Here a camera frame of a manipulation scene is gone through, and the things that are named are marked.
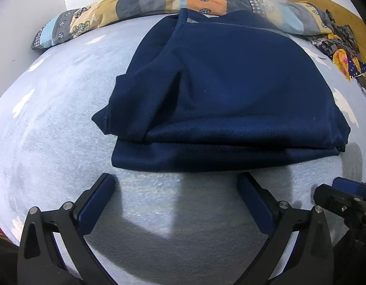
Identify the wooden headboard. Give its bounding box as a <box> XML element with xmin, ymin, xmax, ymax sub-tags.
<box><xmin>289</xmin><ymin>0</ymin><xmax>366</xmax><ymax>62</ymax></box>

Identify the grey patterned crumpled garment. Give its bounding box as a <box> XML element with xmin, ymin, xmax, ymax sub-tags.
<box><xmin>308</xmin><ymin>10</ymin><xmax>366</xmax><ymax>96</ymax></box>

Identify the star pattern blue yellow cloth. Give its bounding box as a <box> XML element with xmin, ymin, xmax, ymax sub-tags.
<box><xmin>332</xmin><ymin>49</ymin><xmax>366</xmax><ymax>82</ymax></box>

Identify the light blue bed sheet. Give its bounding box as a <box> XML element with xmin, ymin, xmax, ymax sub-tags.
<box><xmin>0</xmin><ymin>15</ymin><xmax>366</xmax><ymax>284</ymax></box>

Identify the navy blue garment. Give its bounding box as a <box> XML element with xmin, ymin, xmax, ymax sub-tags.
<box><xmin>92</xmin><ymin>8</ymin><xmax>351</xmax><ymax>172</ymax></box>

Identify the patchwork quilt roll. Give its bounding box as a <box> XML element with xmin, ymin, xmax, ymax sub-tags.
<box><xmin>31</xmin><ymin>0</ymin><xmax>334</xmax><ymax>51</ymax></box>

